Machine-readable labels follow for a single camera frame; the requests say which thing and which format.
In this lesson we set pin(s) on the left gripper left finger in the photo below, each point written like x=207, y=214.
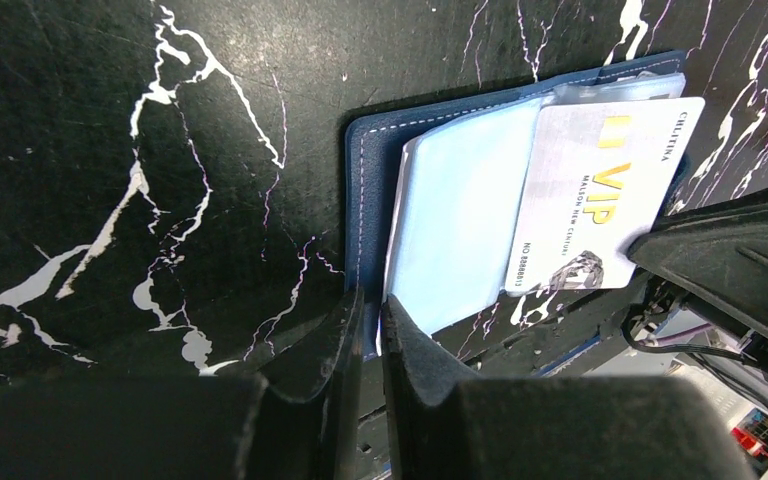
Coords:
x=296, y=418

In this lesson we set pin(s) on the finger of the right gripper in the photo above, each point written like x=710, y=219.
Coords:
x=718, y=253

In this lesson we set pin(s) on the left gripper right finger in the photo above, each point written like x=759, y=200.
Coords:
x=448, y=421

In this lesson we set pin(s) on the silver VIP card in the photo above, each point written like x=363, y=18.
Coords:
x=597, y=177

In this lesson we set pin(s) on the blue leather card holder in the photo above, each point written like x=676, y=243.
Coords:
x=372, y=147

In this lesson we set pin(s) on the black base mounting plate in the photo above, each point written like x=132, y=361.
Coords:
x=516, y=336

